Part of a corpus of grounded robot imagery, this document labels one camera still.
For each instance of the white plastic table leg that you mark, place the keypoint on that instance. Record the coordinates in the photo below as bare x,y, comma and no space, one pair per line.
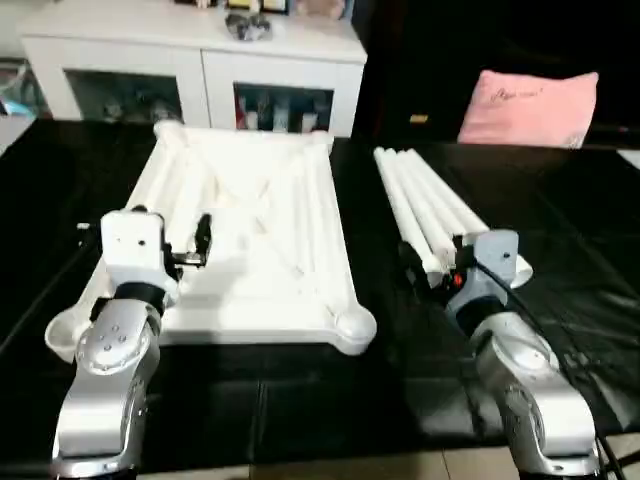
396,190
413,190
430,190
446,190

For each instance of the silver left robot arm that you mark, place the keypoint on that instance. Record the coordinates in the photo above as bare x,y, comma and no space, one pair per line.
105,390

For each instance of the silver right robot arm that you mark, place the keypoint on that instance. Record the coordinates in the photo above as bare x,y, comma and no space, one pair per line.
530,390

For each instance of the small yellow label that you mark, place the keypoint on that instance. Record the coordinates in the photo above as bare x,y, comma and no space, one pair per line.
419,119

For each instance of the white glass-door cabinet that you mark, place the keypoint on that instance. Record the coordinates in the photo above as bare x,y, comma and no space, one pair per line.
130,60

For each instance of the pink printed pillow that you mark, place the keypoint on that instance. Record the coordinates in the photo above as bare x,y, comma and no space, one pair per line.
530,105

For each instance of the black work mat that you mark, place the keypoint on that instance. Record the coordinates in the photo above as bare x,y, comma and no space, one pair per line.
300,400

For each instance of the black sofa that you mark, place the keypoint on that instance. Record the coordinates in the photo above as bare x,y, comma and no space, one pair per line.
420,50

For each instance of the dark ornament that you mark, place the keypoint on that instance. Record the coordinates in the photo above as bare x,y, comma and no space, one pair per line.
248,27

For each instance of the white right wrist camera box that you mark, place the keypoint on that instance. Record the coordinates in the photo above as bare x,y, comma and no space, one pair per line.
490,265

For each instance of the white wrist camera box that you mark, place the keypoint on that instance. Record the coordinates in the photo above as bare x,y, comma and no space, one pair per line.
135,250
490,265

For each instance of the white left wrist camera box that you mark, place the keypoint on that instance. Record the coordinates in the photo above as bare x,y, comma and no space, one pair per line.
135,250

